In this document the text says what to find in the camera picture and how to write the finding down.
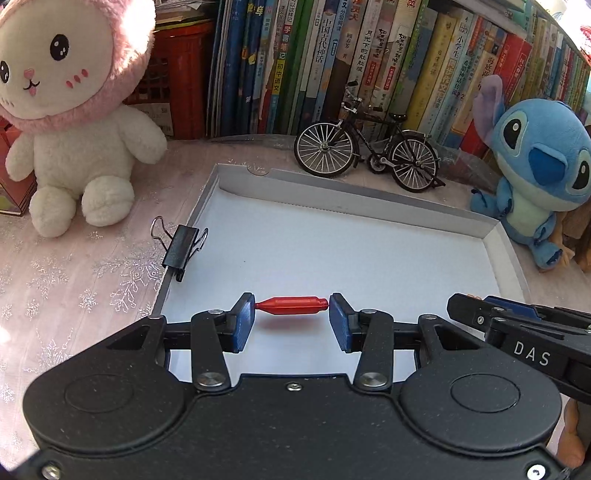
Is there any red crayon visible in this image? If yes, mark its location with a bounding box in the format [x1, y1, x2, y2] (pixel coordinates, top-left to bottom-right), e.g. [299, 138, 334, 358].
[256, 296, 329, 316]

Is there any person's right hand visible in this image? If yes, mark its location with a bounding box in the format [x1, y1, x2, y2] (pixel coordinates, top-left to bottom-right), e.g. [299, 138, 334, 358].
[557, 399, 590, 468]

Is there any brown haired baby doll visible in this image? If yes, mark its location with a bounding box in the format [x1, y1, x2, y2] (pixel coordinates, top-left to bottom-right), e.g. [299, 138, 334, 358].
[550, 201, 591, 273]

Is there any white cardboard box tray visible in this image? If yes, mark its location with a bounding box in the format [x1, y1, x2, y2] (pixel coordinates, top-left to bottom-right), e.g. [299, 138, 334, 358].
[150, 162, 532, 384]

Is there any black binder clip on tray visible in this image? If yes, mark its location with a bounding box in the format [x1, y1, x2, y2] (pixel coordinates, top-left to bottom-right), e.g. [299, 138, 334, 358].
[150, 216, 209, 282]

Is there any blue Stitch plush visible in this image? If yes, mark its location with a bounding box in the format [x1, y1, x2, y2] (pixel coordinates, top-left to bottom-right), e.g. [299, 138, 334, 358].
[470, 75, 590, 270]

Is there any black miniature bicycle model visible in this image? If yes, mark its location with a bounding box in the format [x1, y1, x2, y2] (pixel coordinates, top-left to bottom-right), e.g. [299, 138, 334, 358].
[294, 81, 446, 193]

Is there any pink snowflake tablecloth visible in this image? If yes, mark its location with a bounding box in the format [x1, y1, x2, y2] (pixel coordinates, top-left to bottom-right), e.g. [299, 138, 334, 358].
[1, 140, 590, 469]

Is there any red storage box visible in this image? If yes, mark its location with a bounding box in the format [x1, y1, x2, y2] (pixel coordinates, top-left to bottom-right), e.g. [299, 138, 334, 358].
[125, 20, 214, 140]

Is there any row of books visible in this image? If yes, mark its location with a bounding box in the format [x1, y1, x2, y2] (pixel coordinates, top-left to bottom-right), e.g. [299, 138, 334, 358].
[205, 1, 590, 156]

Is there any pink triangular house box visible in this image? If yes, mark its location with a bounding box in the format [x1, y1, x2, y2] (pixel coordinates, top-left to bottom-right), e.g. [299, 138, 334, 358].
[0, 117, 38, 217]

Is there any pink hooded bunny plush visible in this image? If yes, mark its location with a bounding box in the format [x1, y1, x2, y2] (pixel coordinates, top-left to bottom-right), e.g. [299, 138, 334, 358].
[1, 0, 167, 238]

